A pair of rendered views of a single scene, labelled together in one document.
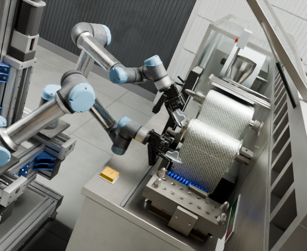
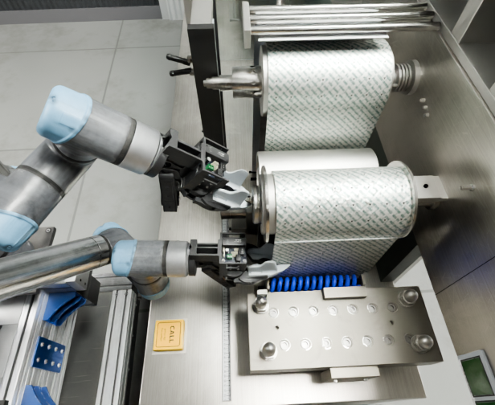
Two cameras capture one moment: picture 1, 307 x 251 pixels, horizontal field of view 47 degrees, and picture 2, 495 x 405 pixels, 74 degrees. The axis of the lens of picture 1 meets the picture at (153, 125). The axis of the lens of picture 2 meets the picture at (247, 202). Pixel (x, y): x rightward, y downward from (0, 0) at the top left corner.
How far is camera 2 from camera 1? 1.23 m
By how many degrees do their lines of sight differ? 32
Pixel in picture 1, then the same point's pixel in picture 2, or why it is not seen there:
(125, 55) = not seen: outside the picture
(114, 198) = (206, 391)
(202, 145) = (321, 234)
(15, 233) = (108, 378)
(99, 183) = (163, 371)
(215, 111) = (300, 108)
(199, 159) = (325, 251)
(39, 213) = (120, 324)
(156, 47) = not seen: outside the picture
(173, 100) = (195, 180)
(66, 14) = not seen: outside the picture
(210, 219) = (402, 357)
